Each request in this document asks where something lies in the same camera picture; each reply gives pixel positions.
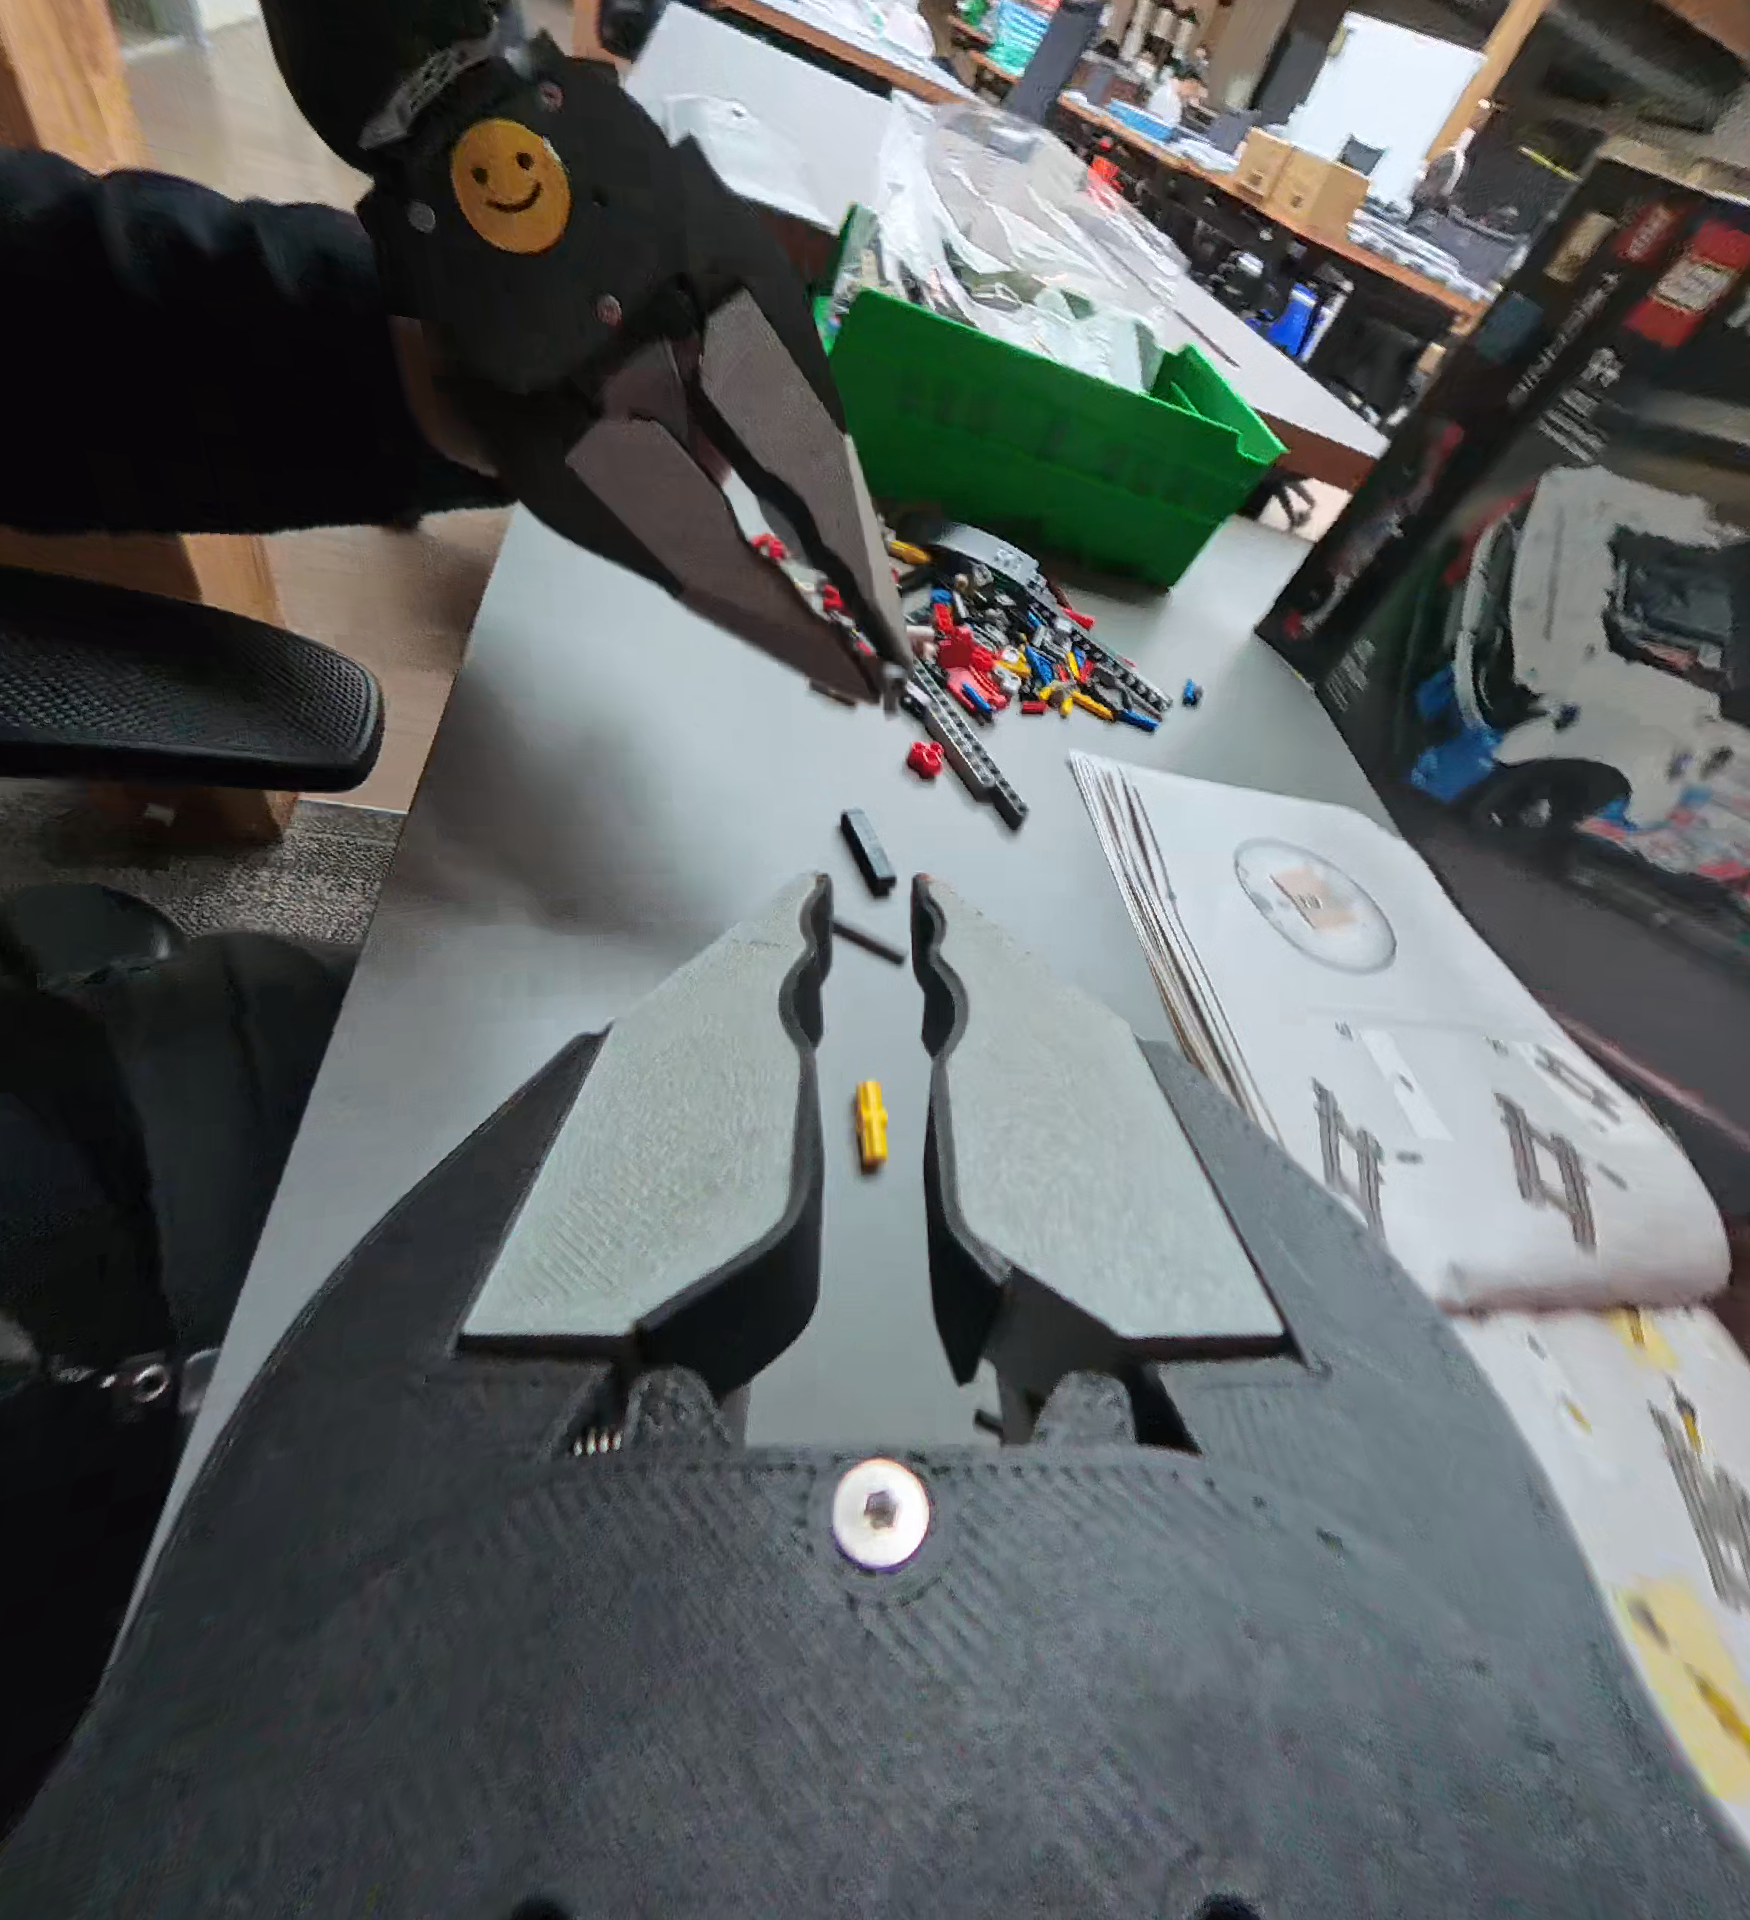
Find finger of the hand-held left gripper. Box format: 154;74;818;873
692;286;917;713
567;337;888;713

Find person's left forearm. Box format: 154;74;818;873
0;123;517;535

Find lego instruction booklet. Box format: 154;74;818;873
1066;751;1750;1920

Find cardboard box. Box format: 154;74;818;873
1233;123;1370;226

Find green plastic bin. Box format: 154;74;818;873
810;204;1290;594

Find cluttered wooden workbench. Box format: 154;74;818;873
952;0;1616;328

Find person's left hand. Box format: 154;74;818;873
398;319;565;482

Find lego set box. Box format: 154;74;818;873
1253;144;1750;1202

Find grey background table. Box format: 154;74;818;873
625;0;1392;498

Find clear plastic bags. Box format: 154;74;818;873
844;87;1194;400

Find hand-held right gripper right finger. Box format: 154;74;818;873
911;873;1294;1430

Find pile of lego pieces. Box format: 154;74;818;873
746;518;1177;735

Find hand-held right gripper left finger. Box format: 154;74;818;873
457;873;839;1401

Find long dark grey lego beam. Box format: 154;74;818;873
893;669;1031;828

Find black chair armrest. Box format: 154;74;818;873
0;552;386;793

